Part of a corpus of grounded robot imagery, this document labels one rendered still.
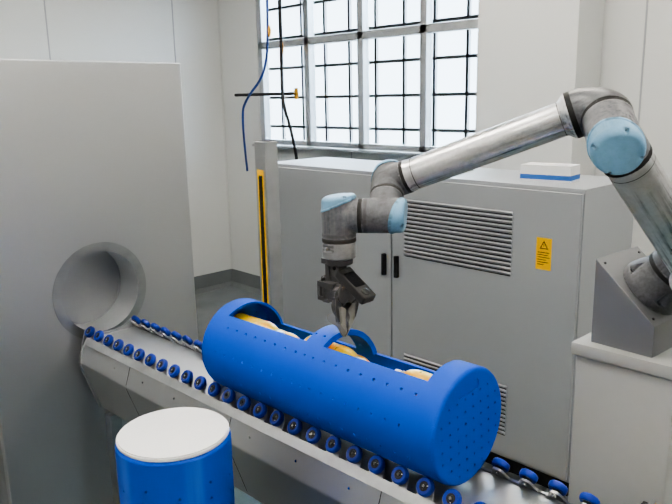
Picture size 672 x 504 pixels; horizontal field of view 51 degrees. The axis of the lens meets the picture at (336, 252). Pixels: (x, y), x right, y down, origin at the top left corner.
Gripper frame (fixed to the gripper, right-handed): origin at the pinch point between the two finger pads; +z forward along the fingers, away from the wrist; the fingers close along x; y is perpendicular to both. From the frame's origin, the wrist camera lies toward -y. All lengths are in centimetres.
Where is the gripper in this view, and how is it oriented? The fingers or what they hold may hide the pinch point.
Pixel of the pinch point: (346, 332)
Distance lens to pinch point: 188.0
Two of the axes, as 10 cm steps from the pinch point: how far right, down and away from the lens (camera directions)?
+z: 0.2, 9.8, 2.1
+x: -7.0, 1.7, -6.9
